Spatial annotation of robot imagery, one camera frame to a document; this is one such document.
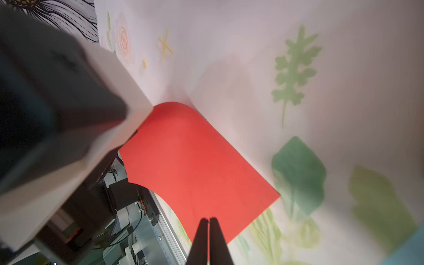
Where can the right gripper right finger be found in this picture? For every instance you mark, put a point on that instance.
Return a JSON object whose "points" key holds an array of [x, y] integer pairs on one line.
{"points": [[219, 252]]}

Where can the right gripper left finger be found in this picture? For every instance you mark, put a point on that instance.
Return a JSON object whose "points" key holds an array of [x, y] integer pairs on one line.
{"points": [[198, 254]]}

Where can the red paper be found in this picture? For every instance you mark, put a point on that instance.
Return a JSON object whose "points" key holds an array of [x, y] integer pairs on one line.
{"points": [[178, 155]]}

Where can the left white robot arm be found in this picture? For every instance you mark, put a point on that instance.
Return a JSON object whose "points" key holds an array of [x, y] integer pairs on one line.
{"points": [[67, 107]]}

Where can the light blue paper middle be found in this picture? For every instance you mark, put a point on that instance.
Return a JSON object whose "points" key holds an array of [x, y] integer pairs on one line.
{"points": [[411, 252]]}

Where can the aluminium front rail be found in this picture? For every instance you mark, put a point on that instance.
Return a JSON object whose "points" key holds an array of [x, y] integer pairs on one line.
{"points": [[154, 233]]}

